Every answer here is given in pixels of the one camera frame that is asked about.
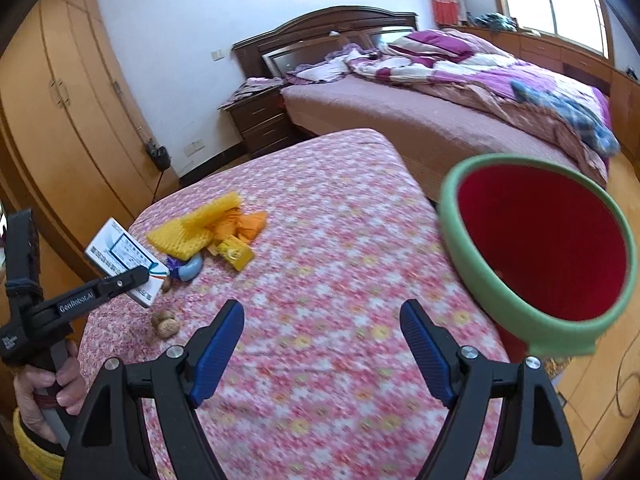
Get wooden wardrobe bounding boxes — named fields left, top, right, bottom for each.
left=1, top=0, right=179, bottom=297

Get purple blue wrapper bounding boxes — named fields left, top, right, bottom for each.
left=166, top=252, right=204, bottom=283

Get person's left hand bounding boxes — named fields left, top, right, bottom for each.
left=13, top=339, right=87, bottom=448

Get black charger on wall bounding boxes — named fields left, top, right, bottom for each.
left=145, top=139, right=171, bottom=172

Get yellow small box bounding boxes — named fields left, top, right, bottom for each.
left=207, top=235, right=255, bottom=272

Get white cable on floor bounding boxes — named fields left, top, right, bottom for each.
left=613, top=343, right=640, bottom=418

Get large bed brown sheet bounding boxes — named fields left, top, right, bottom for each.
left=281, top=75, right=608, bottom=200

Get yellow foam net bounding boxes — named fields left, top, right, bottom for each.
left=146, top=192, right=241, bottom=261

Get red bin green rim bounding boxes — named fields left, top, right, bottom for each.
left=438, top=154, right=638, bottom=361

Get wooden cabinet row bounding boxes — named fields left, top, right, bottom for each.
left=456, top=25, right=640, bottom=166

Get blue plaid cloth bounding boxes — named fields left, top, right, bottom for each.
left=511, top=79, right=620, bottom=158

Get brown nut shells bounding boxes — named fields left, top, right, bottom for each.
left=151, top=311, right=180, bottom=340

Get teal white medicine box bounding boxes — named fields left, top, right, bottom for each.
left=85, top=218, right=169, bottom=308

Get pink floral small bed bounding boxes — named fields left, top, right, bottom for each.
left=77, top=128, right=511, bottom=480

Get wooden framed window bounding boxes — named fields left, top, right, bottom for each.
left=503, top=0, right=611, bottom=58

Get folded clothes on nightstand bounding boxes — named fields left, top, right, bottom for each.
left=219, top=77, right=285, bottom=110

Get blue clothes on cabinet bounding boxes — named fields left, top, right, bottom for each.
left=472, top=13, right=518, bottom=34

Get purple patchwork quilt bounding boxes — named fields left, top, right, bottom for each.
left=348, top=29, right=611, bottom=185

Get white purple frilled pillow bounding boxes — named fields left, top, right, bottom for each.
left=285, top=44, right=367, bottom=86

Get dark wooden headboard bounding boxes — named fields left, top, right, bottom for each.
left=232, top=6, right=418, bottom=77

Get dark wooden nightstand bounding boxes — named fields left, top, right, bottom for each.
left=224, top=88, right=295, bottom=158

